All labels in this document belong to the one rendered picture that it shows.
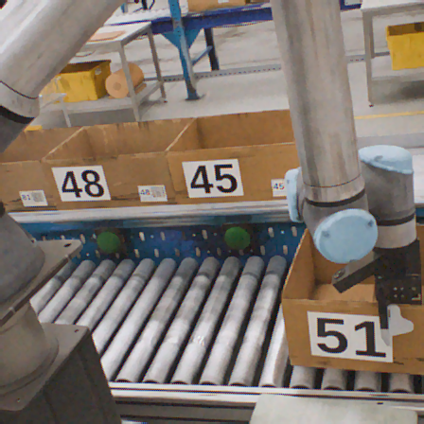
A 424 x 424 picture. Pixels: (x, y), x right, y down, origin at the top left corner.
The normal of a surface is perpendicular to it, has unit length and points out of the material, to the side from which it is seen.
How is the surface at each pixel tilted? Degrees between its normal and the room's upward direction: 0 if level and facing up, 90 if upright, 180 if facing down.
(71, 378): 90
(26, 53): 95
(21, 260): 66
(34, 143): 89
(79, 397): 90
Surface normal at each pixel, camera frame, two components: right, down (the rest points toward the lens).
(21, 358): 0.65, 0.18
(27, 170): -0.19, 0.47
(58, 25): 0.27, 0.54
